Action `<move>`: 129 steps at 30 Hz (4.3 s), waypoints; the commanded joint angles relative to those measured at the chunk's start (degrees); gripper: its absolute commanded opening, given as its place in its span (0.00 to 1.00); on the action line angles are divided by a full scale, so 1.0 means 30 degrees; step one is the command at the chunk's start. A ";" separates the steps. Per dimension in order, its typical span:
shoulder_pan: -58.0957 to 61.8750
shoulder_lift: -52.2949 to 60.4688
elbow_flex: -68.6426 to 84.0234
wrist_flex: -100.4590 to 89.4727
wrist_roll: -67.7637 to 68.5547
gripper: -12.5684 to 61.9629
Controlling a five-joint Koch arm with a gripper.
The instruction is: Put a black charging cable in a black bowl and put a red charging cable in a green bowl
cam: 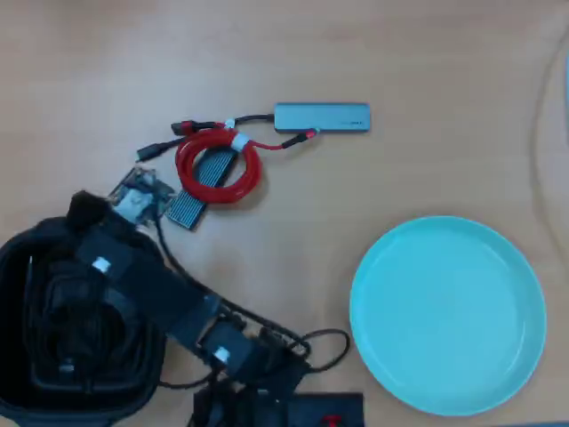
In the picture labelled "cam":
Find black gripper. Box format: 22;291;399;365
65;189;152;286

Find red charging cable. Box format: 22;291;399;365
171;118;322;205

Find black charging cable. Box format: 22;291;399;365
25;255;150;395

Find black headphone case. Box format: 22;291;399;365
0;216;168;422

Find light blue plate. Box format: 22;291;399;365
349;216;547;417

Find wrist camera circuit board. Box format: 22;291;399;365
108;167;175;229

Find blue ribbed metal enclosure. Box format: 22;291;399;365
164;149;235;233

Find black camera usb cable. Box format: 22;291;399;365
152;213;351;389

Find grey usb hub with cable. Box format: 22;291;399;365
135;102;371;165

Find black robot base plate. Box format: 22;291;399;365
190;387;365;427

